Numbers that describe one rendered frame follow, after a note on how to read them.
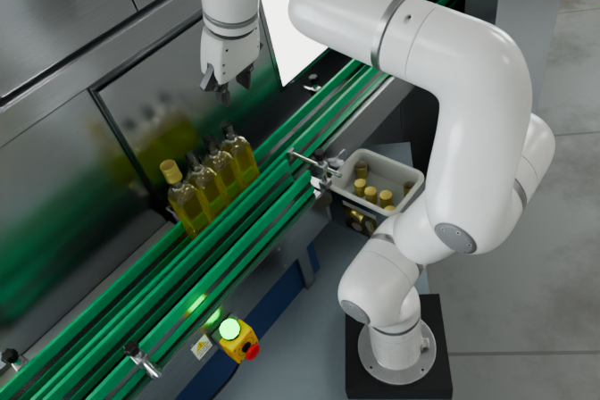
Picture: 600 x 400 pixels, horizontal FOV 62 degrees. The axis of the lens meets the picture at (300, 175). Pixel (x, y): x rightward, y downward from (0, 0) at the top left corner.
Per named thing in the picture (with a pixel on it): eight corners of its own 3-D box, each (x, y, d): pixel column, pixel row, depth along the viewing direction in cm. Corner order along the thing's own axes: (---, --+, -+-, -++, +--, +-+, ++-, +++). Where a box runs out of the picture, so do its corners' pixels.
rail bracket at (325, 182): (297, 167, 138) (289, 134, 129) (347, 190, 129) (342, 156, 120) (291, 174, 136) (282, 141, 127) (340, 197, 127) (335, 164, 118)
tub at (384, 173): (362, 166, 152) (359, 145, 145) (428, 194, 140) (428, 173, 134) (328, 204, 144) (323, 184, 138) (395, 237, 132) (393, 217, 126)
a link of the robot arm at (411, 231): (341, 273, 101) (383, 218, 109) (388, 312, 100) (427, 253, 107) (457, 152, 58) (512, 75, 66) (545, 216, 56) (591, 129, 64)
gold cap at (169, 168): (169, 172, 110) (162, 159, 107) (184, 171, 110) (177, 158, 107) (164, 184, 108) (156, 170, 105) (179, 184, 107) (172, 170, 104)
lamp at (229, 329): (230, 319, 116) (227, 312, 114) (245, 329, 114) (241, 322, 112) (217, 334, 114) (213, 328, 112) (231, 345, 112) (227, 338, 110)
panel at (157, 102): (355, 19, 167) (345, -88, 143) (363, 20, 165) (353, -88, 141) (154, 195, 126) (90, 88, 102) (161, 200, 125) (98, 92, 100)
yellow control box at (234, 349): (239, 326, 123) (230, 312, 117) (261, 343, 119) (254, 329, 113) (220, 349, 119) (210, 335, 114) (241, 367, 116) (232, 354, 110)
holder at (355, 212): (349, 178, 160) (344, 143, 149) (426, 212, 146) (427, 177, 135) (317, 213, 152) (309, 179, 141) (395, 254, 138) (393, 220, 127)
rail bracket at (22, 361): (38, 358, 112) (3, 331, 103) (54, 375, 108) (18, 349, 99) (23, 372, 110) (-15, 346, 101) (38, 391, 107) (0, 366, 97)
